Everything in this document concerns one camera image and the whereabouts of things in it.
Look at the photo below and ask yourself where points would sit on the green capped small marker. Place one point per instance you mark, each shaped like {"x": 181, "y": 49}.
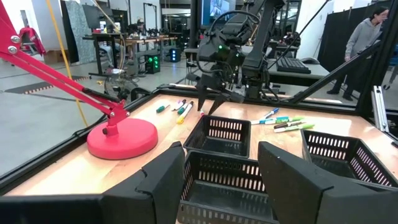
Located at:
{"x": 161, "y": 109}

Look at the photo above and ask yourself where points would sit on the wooden background workbench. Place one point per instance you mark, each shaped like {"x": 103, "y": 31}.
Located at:
{"x": 146, "y": 40}

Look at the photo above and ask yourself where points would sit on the black dry-erase marker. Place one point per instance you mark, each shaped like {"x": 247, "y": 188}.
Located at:
{"x": 286, "y": 125}

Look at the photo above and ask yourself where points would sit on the black computer tower green lights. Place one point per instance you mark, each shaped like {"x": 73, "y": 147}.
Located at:
{"x": 152, "y": 63}

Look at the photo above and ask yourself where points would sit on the black room divider curtain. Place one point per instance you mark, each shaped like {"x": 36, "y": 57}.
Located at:
{"x": 335, "y": 31}

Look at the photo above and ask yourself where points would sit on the red desk lamp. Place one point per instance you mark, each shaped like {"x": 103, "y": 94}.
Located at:
{"x": 124, "y": 140}

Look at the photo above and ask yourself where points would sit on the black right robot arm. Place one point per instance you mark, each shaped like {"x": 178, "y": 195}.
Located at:
{"x": 264, "y": 31}

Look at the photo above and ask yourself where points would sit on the teal capped small marker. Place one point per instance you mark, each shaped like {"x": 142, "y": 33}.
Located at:
{"x": 183, "y": 109}

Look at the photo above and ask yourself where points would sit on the dark blue dry-erase marker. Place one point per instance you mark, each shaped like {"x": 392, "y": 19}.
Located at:
{"x": 273, "y": 112}

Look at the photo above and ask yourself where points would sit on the grey office desk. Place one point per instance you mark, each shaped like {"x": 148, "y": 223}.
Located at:
{"x": 314, "y": 74}

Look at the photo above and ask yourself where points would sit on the light green dry-erase marker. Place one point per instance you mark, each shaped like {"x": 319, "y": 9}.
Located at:
{"x": 303, "y": 126}

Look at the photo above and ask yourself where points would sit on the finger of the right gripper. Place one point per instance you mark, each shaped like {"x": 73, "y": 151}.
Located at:
{"x": 203, "y": 88}
{"x": 227, "y": 96}

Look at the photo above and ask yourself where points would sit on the yellow capped small marker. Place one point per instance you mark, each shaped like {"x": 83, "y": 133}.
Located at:
{"x": 181, "y": 119}

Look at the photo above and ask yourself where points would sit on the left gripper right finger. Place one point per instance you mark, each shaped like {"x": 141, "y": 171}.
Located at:
{"x": 298, "y": 193}

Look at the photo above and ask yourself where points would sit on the pink capped small marker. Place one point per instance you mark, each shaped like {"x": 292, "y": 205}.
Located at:
{"x": 178, "y": 104}

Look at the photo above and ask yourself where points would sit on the red capped small marker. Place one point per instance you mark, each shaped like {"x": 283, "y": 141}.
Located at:
{"x": 202, "y": 113}

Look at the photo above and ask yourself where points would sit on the red jacket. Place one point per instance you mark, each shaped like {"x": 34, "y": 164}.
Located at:
{"x": 31, "y": 39}

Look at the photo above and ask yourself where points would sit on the person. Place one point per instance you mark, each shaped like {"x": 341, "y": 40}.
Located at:
{"x": 360, "y": 37}

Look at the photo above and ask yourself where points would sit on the black aluminium table frame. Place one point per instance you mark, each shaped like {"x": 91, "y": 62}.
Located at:
{"x": 373, "y": 81}

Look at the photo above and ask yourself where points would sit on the light blue dry-erase marker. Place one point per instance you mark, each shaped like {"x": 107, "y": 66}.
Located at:
{"x": 261, "y": 121}

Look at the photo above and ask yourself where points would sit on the cardboard box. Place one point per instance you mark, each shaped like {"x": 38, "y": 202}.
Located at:
{"x": 56, "y": 57}

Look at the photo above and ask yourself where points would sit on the silver aluminium bracket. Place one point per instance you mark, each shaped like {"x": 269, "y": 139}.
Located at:
{"x": 380, "y": 109}

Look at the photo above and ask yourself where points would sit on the black background monitor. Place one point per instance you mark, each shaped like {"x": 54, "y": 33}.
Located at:
{"x": 92, "y": 17}

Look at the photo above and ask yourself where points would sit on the grey computer mouse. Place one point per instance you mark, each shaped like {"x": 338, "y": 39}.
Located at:
{"x": 311, "y": 60}

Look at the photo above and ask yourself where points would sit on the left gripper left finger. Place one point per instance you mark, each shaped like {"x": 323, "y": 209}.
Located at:
{"x": 155, "y": 193}

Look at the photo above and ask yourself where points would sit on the black slotted plastic basket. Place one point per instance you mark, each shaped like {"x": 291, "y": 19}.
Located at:
{"x": 217, "y": 146}
{"x": 224, "y": 199}
{"x": 329, "y": 165}

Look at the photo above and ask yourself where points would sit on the black computer tower blue lights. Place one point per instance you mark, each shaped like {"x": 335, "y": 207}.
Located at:
{"x": 175, "y": 55}

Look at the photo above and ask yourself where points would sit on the black computer keyboard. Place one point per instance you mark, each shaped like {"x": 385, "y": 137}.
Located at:
{"x": 292, "y": 65}

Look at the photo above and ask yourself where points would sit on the large display screen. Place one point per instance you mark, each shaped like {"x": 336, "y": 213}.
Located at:
{"x": 217, "y": 9}

